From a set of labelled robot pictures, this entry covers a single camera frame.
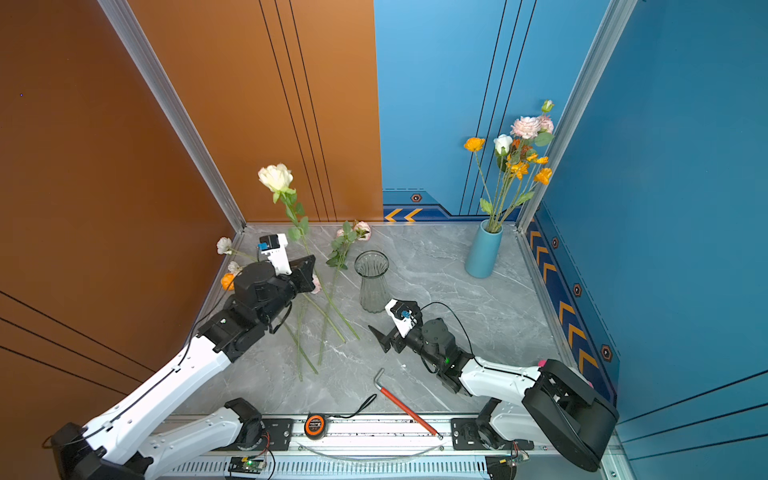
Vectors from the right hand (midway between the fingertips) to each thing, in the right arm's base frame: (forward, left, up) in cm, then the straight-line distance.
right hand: (382, 314), depth 79 cm
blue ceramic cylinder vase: (+22, -31, -1) cm, 39 cm away
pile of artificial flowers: (+28, +55, -3) cm, 62 cm away
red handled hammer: (-24, -12, -15) cm, 31 cm away
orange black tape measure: (-24, +17, -12) cm, 31 cm away
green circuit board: (-31, +32, -16) cm, 48 cm away
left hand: (+7, +15, +16) cm, 23 cm away
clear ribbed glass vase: (+14, +3, +2) cm, 15 cm away
